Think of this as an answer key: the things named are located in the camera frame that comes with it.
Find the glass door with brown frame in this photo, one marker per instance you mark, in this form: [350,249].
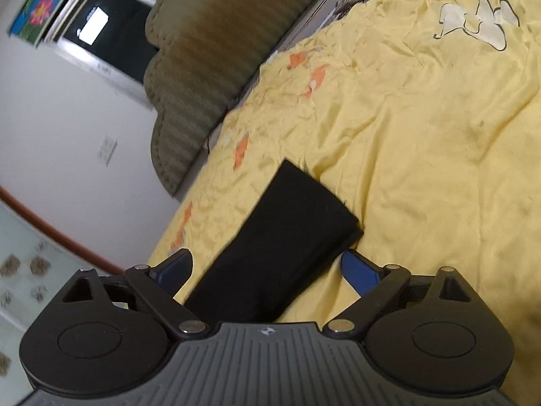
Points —
[38,287]

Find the window with white frame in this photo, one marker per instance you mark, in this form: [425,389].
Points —
[114,29]

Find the yellow floral bed blanket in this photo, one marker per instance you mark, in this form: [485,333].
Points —
[422,135]

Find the black pants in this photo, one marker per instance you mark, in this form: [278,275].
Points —
[279,245]

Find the olive ribbed headboard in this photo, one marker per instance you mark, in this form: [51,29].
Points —
[198,63]

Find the white wall socket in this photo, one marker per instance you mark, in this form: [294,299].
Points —
[107,150]

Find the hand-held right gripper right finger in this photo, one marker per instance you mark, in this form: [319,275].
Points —
[358,274]

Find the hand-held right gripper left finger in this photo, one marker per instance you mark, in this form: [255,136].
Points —
[176,265]

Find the blue floral wall poster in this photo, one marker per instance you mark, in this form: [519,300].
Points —
[40,6]

